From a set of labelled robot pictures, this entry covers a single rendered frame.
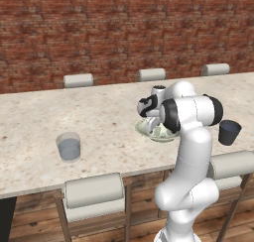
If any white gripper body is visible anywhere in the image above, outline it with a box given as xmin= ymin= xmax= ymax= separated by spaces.
xmin=145 ymin=115 xmax=163 ymax=134

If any pale green ice bowl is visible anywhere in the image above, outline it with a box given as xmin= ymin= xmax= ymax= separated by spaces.
xmin=134 ymin=118 xmax=182 ymax=144

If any dark glass of water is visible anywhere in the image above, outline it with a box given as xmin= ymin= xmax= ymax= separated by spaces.
xmin=217 ymin=119 xmax=243 ymax=147

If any clear glass of water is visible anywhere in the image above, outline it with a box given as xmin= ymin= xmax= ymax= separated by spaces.
xmin=55 ymin=131 xmax=82 ymax=163

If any grey cushioned wooden chair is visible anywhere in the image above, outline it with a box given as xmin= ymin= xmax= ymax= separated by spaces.
xmin=136 ymin=67 xmax=168 ymax=83
xmin=54 ymin=172 xmax=134 ymax=242
xmin=200 ymin=62 xmax=231 ymax=77
xmin=63 ymin=72 xmax=95 ymax=89
xmin=158 ymin=150 xmax=254 ymax=242

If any black cabinet panel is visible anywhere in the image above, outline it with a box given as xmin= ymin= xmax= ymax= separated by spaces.
xmin=0 ymin=195 xmax=18 ymax=242

